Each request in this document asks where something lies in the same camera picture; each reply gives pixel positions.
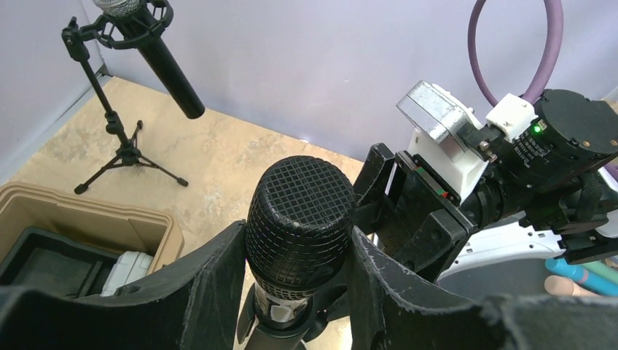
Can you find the black toolbox tray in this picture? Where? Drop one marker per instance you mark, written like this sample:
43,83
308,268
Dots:
56,264

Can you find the tan wooden dowel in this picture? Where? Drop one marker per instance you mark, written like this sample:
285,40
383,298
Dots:
561,286

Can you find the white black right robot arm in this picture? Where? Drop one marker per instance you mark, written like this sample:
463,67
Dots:
530,183

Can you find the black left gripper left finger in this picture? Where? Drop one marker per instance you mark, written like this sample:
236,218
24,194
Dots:
193,303

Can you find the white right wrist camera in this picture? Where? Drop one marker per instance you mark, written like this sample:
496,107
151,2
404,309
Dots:
437,116

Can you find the grey plastic case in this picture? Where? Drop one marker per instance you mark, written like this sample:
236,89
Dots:
129,267

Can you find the tan plastic toolbox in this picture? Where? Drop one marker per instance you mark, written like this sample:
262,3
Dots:
106,226

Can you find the blue cylindrical object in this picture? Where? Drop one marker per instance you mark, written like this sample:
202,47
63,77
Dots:
592,276

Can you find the black handheld microphone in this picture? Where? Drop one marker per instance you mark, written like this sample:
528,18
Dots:
299,227

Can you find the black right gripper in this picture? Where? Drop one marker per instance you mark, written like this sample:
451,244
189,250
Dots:
401,200

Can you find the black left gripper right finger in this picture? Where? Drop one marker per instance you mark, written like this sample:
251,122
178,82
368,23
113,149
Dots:
393,308

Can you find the silver-head black microphone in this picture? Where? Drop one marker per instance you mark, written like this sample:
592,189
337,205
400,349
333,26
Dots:
141,25

